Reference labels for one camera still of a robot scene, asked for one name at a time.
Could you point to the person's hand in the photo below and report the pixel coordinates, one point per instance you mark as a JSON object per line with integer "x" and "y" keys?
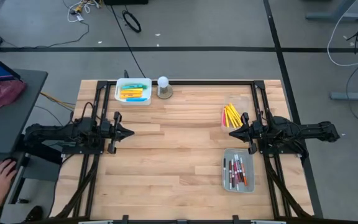
{"x": 0, "y": 182}

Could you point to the bright yellow highlighter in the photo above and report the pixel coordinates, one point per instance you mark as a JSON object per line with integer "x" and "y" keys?
{"x": 131, "y": 90}

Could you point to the black aluminium table frame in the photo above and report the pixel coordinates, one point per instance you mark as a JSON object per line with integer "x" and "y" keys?
{"x": 197, "y": 82}

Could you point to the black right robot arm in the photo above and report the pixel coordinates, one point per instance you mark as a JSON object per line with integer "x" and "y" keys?
{"x": 306, "y": 130}

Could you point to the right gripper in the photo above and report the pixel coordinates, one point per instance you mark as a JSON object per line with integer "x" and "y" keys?
{"x": 255, "y": 131}

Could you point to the orange-yellow highlighter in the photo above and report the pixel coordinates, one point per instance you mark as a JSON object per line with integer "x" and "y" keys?
{"x": 130, "y": 96}
{"x": 130, "y": 93}

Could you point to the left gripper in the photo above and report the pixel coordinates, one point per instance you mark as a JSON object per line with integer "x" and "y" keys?
{"x": 109, "y": 131}

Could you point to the black desk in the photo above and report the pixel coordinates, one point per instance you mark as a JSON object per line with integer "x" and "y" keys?
{"x": 11, "y": 124}

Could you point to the grey desk foot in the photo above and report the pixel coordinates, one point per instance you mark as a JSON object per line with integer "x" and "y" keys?
{"x": 353, "y": 95}
{"x": 334, "y": 15}

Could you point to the orange marker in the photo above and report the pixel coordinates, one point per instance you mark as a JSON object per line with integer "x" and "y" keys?
{"x": 244, "y": 175}

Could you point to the yellow pen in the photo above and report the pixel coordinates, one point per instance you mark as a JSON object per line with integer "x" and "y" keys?
{"x": 236, "y": 114}
{"x": 230, "y": 119}
{"x": 226, "y": 118}
{"x": 233, "y": 117}
{"x": 237, "y": 111}

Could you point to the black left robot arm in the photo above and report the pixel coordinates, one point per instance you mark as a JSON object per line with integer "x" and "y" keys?
{"x": 57, "y": 132}

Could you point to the pink marker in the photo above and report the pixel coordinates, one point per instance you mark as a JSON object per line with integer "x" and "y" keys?
{"x": 235, "y": 175}

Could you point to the black box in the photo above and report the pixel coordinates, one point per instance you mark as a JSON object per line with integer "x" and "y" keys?
{"x": 126, "y": 2}

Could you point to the white plastic bin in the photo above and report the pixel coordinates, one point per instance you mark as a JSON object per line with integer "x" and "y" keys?
{"x": 148, "y": 91}

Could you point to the pink pen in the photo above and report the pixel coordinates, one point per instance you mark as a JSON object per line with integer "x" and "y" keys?
{"x": 223, "y": 117}

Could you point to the white bulb table lamp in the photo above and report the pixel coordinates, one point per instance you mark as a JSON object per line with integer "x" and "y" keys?
{"x": 163, "y": 81}

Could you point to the clear plastic container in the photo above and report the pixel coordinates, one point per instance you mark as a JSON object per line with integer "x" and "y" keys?
{"x": 243, "y": 100}

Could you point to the grey plastic tray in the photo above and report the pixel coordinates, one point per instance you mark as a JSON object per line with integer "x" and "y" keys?
{"x": 250, "y": 186}

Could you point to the teal highlighter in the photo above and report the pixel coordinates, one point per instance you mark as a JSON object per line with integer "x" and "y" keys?
{"x": 128, "y": 87}

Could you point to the brown marker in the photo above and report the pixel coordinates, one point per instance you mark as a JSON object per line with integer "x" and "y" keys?
{"x": 229, "y": 174}

